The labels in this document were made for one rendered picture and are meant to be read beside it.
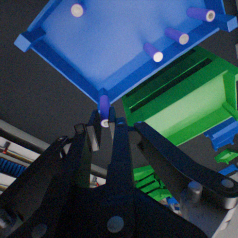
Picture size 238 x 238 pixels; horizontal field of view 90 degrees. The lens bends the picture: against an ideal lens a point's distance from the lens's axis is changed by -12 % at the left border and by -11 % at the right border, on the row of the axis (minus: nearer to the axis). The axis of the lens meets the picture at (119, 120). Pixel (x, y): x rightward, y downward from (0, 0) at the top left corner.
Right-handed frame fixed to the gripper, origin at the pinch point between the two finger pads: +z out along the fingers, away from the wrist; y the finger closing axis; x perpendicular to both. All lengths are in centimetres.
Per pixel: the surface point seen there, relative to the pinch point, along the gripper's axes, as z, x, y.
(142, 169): 94, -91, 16
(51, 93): 53, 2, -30
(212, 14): 5.2, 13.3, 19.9
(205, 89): 19.5, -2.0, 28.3
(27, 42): 4.1, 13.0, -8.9
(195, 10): 8.4, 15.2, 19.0
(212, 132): 62, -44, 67
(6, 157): 43, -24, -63
